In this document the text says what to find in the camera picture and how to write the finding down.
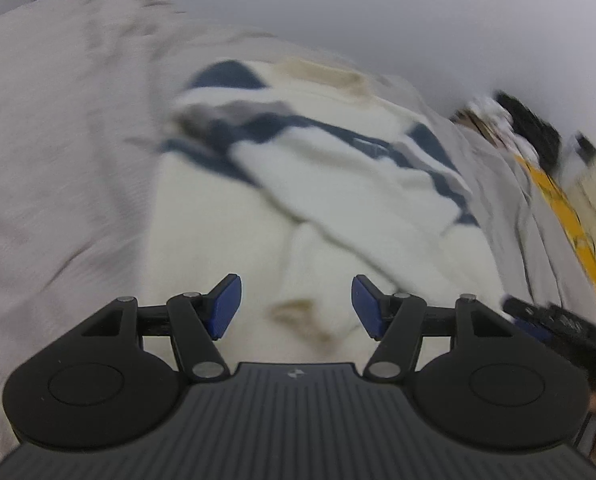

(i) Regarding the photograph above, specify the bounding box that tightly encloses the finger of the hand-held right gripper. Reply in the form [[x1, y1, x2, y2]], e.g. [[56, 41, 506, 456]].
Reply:
[[500, 295, 559, 342]]

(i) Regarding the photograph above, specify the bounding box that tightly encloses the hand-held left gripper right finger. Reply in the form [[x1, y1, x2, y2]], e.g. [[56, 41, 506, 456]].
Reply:
[[351, 274, 521, 381]]

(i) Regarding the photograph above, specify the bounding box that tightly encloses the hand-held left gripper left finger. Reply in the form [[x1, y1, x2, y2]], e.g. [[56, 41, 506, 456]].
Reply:
[[75, 274, 242, 381]]

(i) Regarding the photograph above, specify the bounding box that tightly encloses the cream sweater with blue stripes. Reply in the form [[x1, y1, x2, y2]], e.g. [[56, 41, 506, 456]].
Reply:
[[142, 59, 509, 361]]

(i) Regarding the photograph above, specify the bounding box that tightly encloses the black charger plug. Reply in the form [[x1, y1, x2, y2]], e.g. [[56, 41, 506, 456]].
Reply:
[[575, 132, 596, 163]]

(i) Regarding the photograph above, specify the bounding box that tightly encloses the black bag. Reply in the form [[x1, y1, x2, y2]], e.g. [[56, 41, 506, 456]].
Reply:
[[493, 90, 561, 173]]

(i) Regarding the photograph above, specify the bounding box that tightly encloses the white crumpled cloth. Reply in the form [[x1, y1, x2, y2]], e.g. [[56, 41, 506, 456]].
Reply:
[[465, 95, 539, 161]]

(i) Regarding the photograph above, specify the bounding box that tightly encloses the grey dotted duvet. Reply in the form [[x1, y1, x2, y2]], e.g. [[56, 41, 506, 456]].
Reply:
[[0, 0, 596, 461]]

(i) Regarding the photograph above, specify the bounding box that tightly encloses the yellow cloth with cable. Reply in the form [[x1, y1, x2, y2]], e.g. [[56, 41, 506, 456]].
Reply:
[[513, 152, 596, 336]]

